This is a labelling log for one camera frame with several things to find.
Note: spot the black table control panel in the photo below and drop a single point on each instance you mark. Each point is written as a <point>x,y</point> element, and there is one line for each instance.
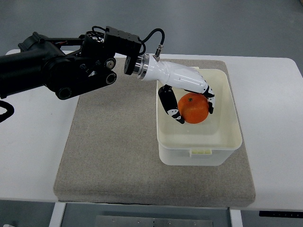
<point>281,214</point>

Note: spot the orange fruit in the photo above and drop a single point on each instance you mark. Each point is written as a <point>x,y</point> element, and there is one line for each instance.
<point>193,108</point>

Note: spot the white table leg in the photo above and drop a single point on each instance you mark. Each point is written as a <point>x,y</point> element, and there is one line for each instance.
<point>57,214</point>
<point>236,218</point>

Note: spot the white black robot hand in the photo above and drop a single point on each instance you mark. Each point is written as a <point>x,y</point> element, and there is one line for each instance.
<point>177,81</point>

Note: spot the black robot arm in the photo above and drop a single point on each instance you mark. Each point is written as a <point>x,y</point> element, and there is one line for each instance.
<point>68,66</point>

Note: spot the white left table leg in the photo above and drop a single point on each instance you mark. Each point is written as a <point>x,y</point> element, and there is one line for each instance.
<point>57,214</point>

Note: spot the grey felt mat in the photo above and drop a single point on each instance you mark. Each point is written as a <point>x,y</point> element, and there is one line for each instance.
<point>111,156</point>

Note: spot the white right table leg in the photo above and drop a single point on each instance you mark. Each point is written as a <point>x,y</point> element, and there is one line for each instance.
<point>236,218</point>

